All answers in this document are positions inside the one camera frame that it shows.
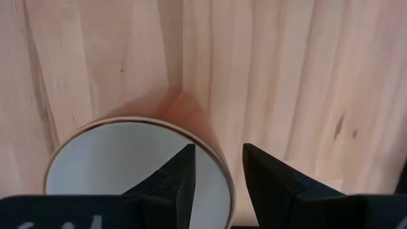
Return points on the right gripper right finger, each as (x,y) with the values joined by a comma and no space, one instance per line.
(280,203)

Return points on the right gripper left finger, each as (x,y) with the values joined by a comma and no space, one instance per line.
(168,203)

